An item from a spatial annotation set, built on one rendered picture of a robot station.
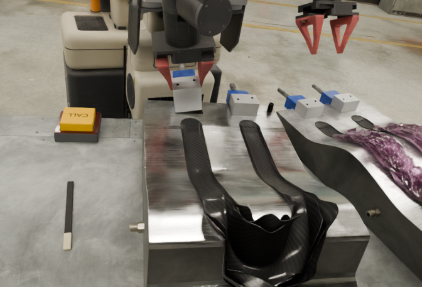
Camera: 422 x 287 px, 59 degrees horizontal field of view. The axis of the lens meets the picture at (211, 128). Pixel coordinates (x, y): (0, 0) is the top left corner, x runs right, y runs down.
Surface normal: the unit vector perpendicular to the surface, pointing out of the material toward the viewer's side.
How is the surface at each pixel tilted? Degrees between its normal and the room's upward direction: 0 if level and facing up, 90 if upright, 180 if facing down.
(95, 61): 90
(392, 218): 90
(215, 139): 3
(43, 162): 0
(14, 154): 0
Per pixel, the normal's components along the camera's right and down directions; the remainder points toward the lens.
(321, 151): -0.89, 0.14
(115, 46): 0.37, 0.56
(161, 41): 0.00, -0.72
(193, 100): 0.15, 0.69
